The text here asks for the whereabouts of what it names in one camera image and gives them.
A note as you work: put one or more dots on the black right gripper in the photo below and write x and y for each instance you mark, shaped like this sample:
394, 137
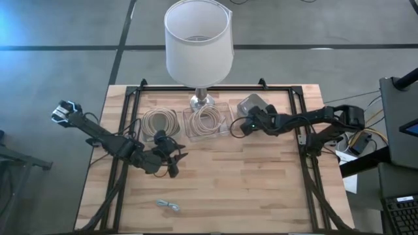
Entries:
259, 119

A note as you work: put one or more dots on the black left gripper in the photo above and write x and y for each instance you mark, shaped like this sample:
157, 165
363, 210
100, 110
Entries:
165, 147

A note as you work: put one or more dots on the grey metal stand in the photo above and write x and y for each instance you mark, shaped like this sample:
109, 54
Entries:
19, 156

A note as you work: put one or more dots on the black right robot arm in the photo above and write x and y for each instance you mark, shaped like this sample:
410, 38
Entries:
313, 119

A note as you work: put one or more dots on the grey side cart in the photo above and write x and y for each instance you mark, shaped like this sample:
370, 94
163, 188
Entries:
398, 124

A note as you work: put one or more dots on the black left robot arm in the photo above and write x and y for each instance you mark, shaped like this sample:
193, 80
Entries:
104, 137

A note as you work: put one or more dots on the white shade table lamp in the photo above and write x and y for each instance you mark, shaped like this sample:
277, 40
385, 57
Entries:
199, 55

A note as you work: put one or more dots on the clear plastic bin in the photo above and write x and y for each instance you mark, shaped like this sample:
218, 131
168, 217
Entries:
228, 124

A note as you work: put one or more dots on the tablet screen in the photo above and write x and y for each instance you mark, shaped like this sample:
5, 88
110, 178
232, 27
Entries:
411, 127

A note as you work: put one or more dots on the black keyboard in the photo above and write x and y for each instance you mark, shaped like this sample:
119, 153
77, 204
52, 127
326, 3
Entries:
401, 215

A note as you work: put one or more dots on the white paper sheet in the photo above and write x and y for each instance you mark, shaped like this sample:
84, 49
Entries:
350, 182

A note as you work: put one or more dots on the black pole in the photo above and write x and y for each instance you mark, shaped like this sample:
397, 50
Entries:
406, 81

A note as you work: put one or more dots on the black power adapter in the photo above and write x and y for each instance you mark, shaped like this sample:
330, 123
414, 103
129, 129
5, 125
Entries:
359, 144

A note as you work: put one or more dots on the grey plastic bin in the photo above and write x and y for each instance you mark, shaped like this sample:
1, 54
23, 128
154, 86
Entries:
146, 137
251, 100

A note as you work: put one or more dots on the black aluminium table frame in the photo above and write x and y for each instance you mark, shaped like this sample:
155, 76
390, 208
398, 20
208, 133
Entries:
295, 98

